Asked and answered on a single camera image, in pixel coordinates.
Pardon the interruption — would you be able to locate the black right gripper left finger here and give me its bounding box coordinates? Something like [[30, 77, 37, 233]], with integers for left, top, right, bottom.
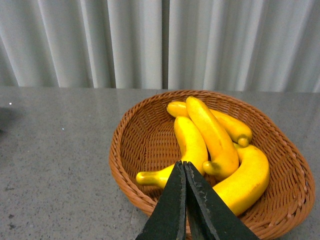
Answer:
[[136, 161, 187, 240]]

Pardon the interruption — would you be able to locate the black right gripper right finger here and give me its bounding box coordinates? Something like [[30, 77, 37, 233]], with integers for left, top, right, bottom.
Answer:
[[183, 162, 258, 240]]

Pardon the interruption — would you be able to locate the yellow banana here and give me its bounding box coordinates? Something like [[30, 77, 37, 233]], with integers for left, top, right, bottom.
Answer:
[[166, 101, 253, 147], [135, 116, 209, 189], [213, 143, 270, 216], [185, 96, 240, 181]]

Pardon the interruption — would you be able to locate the brown wicker banana basket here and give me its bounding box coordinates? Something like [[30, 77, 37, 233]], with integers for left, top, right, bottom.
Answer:
[[108, 89, 316, 240]]

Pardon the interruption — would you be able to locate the white pleated curtain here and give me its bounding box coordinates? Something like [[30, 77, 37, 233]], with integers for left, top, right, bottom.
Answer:
[[0, 0, 320, 93]]

